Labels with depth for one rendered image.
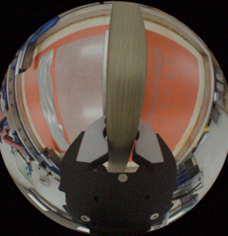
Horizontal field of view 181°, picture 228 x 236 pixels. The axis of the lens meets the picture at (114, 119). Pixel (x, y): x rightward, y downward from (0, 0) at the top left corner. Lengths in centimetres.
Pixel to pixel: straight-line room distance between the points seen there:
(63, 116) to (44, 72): 14
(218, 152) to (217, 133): 69
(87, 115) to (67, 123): 7
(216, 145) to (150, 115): 344
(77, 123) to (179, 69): 28
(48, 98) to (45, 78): 6
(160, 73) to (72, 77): 18
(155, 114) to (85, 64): 18
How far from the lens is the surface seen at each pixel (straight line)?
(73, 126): 22
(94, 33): 19
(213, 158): 364
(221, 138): 345
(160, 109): 19
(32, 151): 58
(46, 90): 23
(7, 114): 54
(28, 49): 31
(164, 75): 18
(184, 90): 23
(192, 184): 66
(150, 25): 23
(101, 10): 23
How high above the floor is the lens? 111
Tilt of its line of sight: 60 degrees down
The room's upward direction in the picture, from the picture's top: 175 degrees counter-clockwise
